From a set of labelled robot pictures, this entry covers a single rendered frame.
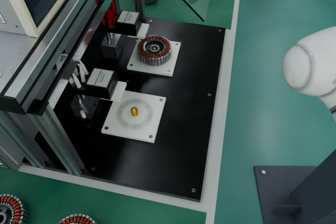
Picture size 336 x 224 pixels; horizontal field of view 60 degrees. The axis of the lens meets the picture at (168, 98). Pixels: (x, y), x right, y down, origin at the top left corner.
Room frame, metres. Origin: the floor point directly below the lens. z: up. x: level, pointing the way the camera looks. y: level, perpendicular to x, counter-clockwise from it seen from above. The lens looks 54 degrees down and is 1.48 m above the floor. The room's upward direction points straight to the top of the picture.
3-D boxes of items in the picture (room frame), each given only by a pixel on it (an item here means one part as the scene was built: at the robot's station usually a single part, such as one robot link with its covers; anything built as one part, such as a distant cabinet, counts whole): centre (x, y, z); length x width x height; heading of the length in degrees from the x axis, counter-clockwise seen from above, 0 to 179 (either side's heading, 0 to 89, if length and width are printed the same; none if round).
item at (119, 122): (0.46, 0.10, 0.78); 0.15 x 0.15 x 0.01; 78
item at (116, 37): (0.73, 0.19, 0.80); 0.08 x 0.05 x 0.06; 168
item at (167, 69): (0.69, 0.04, 0.78); 0.15 x 0.15 x 0.01; 78
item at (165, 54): (0.69, 0.04, 0.80); 0.11 x 0.11 x 0.04
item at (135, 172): (0.58, 0.08, 0.76); 0.64 x 0.47 x 0.02; 168
